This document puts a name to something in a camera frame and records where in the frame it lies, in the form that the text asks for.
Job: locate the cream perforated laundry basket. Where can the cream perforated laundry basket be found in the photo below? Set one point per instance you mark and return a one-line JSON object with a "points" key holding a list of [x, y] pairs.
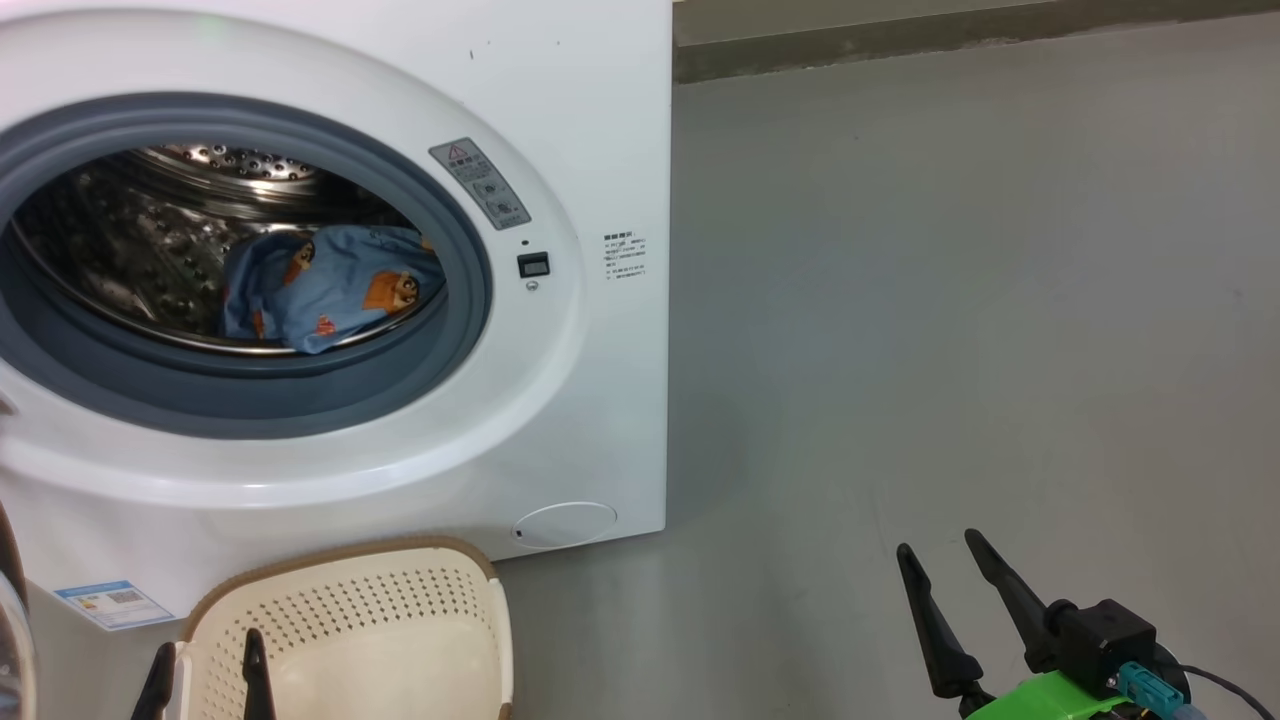
{"points": [[350, 640]]}

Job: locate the blue cartoon print garment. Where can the blue cartoon print garment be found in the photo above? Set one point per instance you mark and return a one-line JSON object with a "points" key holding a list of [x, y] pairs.
{"points": [[350, 270]]}

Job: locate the grey warning sticker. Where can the grey warning sticker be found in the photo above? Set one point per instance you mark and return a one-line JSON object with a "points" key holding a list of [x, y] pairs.
{"points": [[480, 185]]}

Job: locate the round white filter cover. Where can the round white filter cover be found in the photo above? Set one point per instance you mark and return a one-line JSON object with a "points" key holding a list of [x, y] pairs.
{"points": [[565, 525]]}

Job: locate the white front-load washing machine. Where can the white front-load washing machine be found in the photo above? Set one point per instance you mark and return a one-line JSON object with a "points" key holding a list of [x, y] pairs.
{"points": [[600, 400]]}

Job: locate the black round glass washer door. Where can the black round glass washer door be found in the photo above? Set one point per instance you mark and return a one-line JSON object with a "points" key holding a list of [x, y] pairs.
{"points": [[12, 640]]}

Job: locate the blue energy label sticker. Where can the blue energy label sticker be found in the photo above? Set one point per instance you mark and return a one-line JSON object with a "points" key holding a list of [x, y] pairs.
{"points": [[110, 605]]}

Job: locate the small black text sticker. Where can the small black text sticker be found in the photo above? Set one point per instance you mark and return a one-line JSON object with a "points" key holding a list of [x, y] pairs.
{"points": [[625, 255]]}

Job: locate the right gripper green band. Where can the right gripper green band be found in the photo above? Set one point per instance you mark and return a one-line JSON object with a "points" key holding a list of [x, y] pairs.
{"points": [[1050, 700]]}

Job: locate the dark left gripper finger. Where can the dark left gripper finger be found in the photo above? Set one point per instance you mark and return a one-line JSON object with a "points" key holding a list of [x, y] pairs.
{"points": [[160, 690], [258, 685]]}

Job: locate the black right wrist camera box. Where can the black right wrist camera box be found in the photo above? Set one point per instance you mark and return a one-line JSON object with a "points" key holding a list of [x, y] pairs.
{"points": [[1100, 640]]}

